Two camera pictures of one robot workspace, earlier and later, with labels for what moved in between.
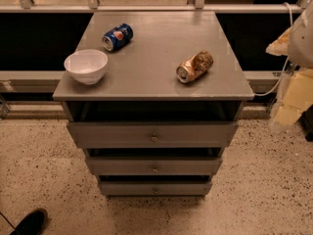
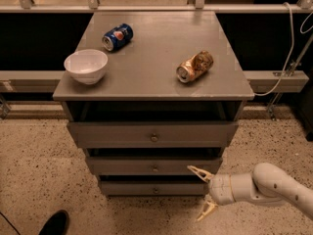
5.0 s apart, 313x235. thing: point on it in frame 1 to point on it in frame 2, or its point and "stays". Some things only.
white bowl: (86, 66) stays
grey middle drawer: (155, 166) stays
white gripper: (302, 40) to (220, 189)
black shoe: (31, 224) to (57, 224)
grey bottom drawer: (156, 187) stays
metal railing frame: (48, 81) stays
